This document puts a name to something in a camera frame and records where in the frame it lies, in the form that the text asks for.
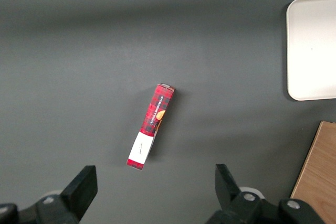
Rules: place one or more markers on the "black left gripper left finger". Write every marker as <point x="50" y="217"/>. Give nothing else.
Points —
<point x="80" y="192"/>

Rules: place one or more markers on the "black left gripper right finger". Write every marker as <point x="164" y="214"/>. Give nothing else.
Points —
<point x="228" y="192"/>

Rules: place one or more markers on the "wooden board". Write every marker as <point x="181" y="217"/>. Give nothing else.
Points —
<point x="319" y="171"/>

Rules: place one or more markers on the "red plaid shortbread box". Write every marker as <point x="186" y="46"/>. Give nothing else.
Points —
<point x="152" y="125"/>

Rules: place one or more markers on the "white rounded plastic tray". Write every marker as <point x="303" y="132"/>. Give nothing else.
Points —
<point x="312" y="48"/>

